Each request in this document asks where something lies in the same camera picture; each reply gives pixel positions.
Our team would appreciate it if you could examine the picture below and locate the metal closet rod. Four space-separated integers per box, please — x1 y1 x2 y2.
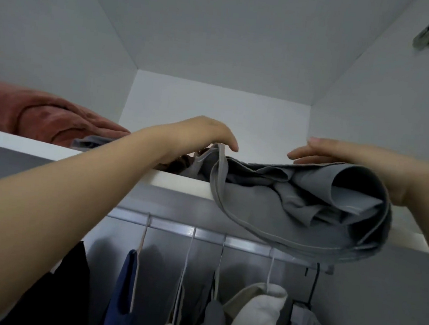
102 205 340 276

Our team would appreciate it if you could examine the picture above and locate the black hanger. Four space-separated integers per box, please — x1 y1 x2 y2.
291 259 322 311

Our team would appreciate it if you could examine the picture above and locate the person's left hand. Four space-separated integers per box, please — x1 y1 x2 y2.
150 110 244 171

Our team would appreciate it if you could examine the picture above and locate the beige wire hanger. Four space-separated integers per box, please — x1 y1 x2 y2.
128 212 154 317

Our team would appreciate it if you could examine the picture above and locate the person's right hand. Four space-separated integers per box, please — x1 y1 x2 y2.
282 133 427 210

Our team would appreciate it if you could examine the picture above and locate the cream white shirt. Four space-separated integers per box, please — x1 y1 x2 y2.
220 277 291 325

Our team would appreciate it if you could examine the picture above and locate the blue garment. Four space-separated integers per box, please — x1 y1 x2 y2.
101 246 141 325

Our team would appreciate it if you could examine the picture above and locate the pink red garment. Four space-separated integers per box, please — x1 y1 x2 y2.
0 79 136 155

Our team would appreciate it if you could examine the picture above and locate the white hanger of cream shirt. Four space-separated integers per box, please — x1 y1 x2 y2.
263 246 279 292

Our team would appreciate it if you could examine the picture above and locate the white wardrobe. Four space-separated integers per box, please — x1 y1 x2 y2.
0 0 429 325

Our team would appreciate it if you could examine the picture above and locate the grey button-up shirt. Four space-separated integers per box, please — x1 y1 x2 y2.
200 141 399 271

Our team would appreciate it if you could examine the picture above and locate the grey hooded garment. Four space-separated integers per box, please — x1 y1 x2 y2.
186 275 233 325

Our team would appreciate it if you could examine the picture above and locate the person's left forearm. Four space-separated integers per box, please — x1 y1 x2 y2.
0 113 177 325

